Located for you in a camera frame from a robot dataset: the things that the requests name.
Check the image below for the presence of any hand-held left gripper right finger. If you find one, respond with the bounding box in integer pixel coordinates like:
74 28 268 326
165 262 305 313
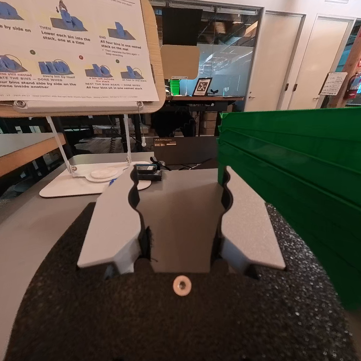
218 166 287 275

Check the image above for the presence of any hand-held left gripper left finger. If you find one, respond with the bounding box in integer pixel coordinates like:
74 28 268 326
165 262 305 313
77 165 142 275

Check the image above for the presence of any white round disc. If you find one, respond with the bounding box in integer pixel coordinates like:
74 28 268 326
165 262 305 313
91 167 119 180

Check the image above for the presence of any black cardboard box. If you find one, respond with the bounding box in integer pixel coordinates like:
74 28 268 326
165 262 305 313
153 137 220 171

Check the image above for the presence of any brown cardboard box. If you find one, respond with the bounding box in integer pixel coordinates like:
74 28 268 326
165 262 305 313
197 111 220 138

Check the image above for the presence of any grey table with wooden edge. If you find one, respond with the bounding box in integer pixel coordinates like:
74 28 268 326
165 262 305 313
0 133 67 177

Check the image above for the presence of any long wooden work table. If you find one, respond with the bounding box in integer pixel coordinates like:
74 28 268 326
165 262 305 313
166 94 245 102

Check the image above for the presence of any square marker tag board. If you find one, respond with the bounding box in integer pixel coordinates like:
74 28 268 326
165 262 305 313
193 77 213 96

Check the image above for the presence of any white door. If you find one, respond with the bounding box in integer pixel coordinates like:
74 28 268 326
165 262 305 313
244 11 307 112
285 14 356 110

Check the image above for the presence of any white notice board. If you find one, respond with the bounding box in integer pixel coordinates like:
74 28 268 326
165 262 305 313
318 72 348 96

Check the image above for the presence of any red fire extinguisher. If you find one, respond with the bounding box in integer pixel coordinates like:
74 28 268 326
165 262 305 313
347 71 361 99

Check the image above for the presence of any instruction poster on stand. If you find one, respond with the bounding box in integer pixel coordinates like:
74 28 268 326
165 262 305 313
0 0 166 118

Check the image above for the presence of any white instruction sheet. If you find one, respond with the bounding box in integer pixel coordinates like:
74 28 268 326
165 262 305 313
0 0 160 102

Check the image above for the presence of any beige rounded board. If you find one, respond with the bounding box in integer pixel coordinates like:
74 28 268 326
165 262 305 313
160 45 200 78

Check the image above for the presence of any black hanging panel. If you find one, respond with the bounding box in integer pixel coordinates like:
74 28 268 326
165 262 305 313
162 7 203 46

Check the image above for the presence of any white pull cord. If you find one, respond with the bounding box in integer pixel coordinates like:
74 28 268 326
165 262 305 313
138 103 148 148

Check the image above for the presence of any wooden support post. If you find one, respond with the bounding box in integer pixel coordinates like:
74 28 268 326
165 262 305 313
336 27 361 108

